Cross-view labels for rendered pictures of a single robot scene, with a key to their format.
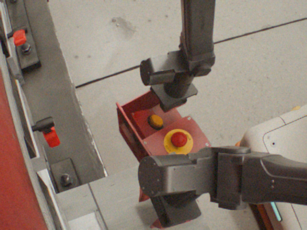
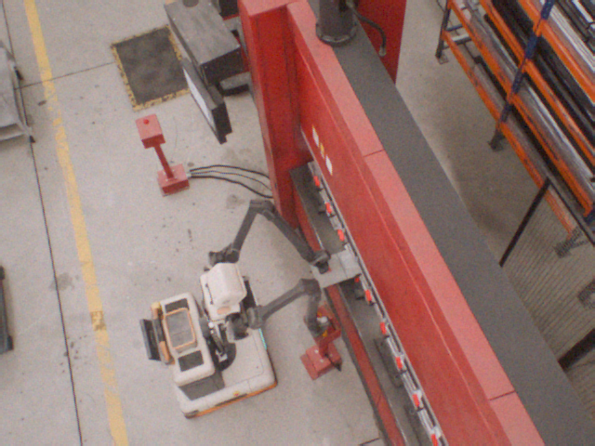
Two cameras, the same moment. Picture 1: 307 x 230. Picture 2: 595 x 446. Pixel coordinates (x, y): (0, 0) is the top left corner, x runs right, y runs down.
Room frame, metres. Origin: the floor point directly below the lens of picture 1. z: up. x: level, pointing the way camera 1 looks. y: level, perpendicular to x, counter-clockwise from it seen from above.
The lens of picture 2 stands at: (1.69, 0.14, 4.50)
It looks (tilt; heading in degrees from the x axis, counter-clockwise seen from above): 62 degrees down; 192
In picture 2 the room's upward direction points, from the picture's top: 7 degrees counter-clockwise
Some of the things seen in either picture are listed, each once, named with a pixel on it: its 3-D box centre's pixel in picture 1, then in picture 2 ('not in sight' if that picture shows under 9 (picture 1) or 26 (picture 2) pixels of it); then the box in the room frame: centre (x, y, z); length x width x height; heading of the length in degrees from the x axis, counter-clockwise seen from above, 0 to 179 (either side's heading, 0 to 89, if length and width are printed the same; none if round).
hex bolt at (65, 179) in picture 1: (66, 179); not in sight; (0.25, 0.18, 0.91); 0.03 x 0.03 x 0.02
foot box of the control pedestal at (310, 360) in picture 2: not in sight; (320, 358); (0.45, -0.05, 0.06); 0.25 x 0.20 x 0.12; 124
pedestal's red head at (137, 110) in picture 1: (164, 134); (322, 324); (0.44, -0.03, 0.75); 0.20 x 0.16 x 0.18; 34
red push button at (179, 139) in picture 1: (178, 141); not in sight; (0.40, -0.06, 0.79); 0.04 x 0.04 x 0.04
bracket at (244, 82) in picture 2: not in sight; (246, 99); (-0.96, -0.63, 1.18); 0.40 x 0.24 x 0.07; 25
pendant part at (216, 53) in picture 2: not in sight; (215, 77); (-0.84, -0.77, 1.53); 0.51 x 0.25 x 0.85; 34
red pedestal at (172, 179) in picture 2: not in sight; (161, 155); (-0.98, -1.42, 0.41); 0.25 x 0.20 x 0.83; 115
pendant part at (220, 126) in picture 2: not in sight; (208, 99); (-0.75, -0.81, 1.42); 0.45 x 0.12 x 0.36; 34
